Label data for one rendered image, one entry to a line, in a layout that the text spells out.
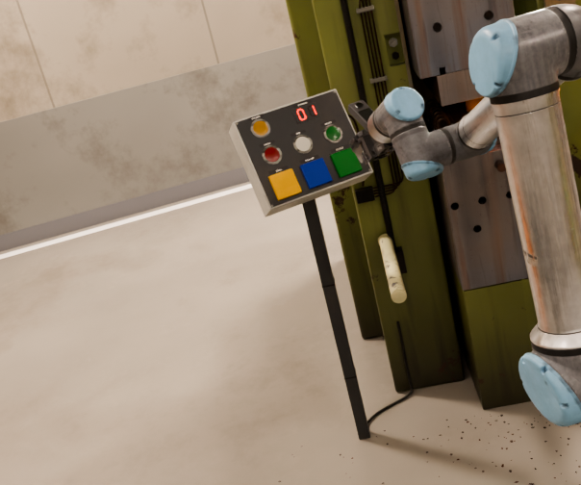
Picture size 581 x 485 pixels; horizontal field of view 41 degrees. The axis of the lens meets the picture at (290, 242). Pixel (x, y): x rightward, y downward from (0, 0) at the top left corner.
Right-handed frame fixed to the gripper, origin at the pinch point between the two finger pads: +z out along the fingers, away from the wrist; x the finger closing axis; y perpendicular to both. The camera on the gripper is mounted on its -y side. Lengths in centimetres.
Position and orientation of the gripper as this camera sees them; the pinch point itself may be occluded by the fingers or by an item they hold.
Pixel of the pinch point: (356, 147)
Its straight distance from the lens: 222.7
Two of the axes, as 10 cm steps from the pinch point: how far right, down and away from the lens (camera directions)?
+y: 3.9, 9.1, -1.3
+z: -2.2, 2.3, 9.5
